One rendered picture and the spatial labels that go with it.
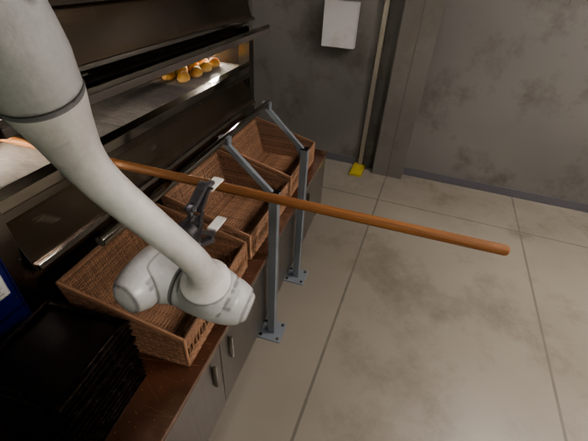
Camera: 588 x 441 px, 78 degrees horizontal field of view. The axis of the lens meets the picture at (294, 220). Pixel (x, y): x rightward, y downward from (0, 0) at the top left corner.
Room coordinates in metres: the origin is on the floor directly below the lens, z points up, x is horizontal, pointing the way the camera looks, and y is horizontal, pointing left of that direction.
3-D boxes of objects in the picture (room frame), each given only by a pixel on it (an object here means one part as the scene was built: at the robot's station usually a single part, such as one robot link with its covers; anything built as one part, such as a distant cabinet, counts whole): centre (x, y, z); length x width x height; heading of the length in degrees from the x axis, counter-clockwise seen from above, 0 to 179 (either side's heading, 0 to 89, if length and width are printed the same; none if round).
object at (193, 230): (0.74, 0.27, 1.19); 0.09 x 0.07 x 0.08; 164
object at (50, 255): (1.69, 0.60, 1.02); 1.79 x 0.11 x 0.19; 165
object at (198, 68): (2.37, 0.87, 1.21); 0.61 x 0.48 x 0.06; 75
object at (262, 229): (1.63, 0.34, 0.72); 0.56 x 0.49 x 0.28; 163
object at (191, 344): (1.05, 0.50, 0.72); 0.56 x 0.49 x 0.28; 166
